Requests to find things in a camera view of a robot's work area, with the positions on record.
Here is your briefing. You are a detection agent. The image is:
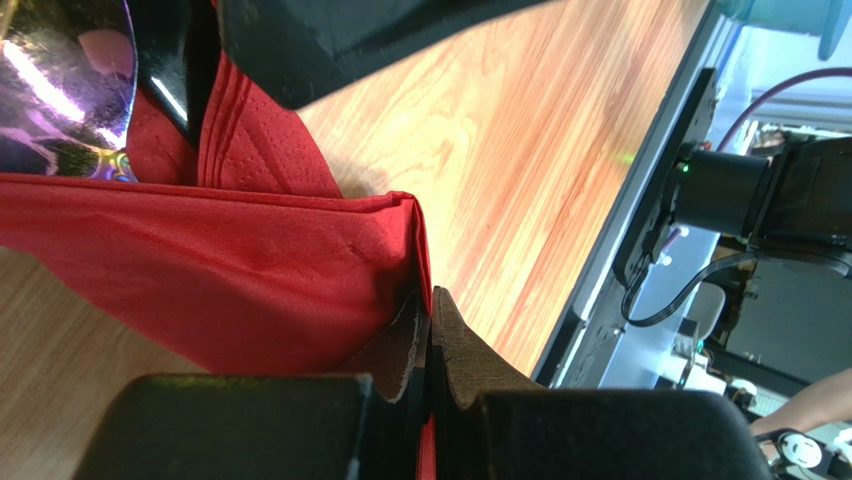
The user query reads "purple iridescent spoon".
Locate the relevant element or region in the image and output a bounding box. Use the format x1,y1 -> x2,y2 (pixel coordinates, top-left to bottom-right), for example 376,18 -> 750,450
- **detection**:
1,0 -> 138,182

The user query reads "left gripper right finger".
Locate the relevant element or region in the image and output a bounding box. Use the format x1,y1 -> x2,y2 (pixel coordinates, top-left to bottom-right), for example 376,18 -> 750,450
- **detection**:
431,287 -> 543,479

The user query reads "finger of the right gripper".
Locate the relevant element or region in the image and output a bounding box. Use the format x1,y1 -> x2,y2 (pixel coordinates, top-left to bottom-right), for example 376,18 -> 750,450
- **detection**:
218,0 -> 535,110

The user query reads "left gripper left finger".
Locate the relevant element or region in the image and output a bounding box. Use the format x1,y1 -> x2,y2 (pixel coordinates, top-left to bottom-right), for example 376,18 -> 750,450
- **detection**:
339,292 -> 431,479

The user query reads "red paper napkin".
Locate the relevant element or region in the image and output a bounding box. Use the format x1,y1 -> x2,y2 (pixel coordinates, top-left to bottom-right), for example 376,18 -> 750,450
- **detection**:
0,53 -> 437,480

